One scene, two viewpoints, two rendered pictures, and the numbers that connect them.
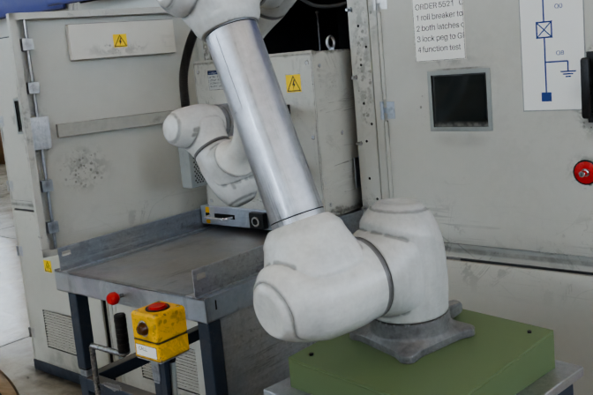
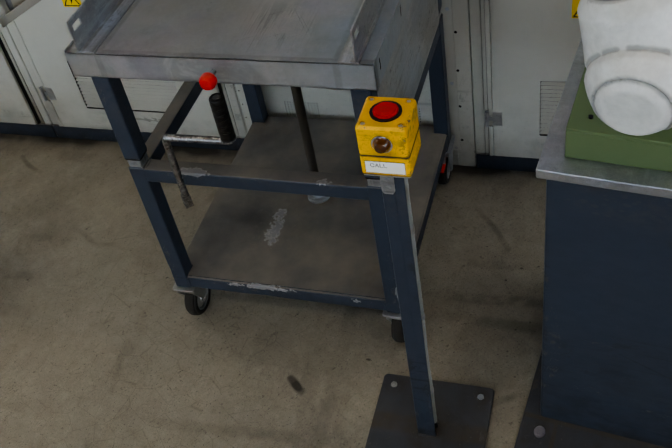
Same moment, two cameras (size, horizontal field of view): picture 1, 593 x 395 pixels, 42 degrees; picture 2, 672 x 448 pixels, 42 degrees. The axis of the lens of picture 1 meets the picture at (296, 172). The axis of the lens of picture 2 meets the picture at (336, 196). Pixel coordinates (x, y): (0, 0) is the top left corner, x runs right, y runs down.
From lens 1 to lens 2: 0.96 m
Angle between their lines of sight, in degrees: 38
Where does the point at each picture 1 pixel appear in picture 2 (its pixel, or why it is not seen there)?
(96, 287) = (158, 67)
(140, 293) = (249, 66)
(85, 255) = (94, 17)
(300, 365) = (587, 135)
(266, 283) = (633, 79)
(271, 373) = not seen: hidden behind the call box
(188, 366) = (161, 85)
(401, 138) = not seen: outside the picture
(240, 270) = (375, 3)
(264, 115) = not seen: outside the picture
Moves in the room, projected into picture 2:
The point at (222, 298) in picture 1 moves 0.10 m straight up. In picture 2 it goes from (382, 51) to (376, 2)
